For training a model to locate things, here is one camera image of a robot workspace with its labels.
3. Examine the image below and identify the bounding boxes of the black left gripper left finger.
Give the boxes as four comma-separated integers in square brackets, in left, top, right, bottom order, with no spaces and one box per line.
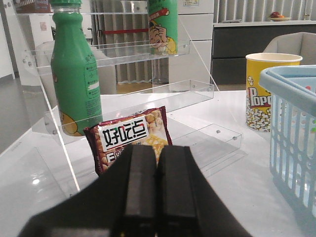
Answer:
[19,145,157,237]

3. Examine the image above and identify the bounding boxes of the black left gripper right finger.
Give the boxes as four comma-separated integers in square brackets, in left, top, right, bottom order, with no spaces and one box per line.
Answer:
[157,146,250,237]

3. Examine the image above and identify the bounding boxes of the light blue plastic basket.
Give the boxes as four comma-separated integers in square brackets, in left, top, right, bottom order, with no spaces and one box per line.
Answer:
[259,65,316,237]

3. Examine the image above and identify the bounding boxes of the brown cracker snack packet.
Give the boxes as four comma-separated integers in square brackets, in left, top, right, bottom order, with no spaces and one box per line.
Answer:
[83,106,172,175]

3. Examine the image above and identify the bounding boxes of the clear acrylic display shelf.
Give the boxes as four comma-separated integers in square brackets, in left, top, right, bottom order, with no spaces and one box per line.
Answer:
[14,0,241,194]

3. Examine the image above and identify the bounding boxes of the white drawer cabinet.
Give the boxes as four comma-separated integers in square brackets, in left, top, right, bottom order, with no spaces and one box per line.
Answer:
[168,0,214,83]

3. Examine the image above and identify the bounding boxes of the green plastic drink bottle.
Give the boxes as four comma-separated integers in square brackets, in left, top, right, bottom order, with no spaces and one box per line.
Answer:
[50,0,102,136]

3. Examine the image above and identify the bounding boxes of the green cartoon drink can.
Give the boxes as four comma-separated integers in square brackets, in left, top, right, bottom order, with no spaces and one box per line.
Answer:
[148,0,178,55]

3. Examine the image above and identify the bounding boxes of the grey armchair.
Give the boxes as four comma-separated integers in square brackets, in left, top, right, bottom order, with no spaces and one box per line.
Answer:
[263,32,316,65]

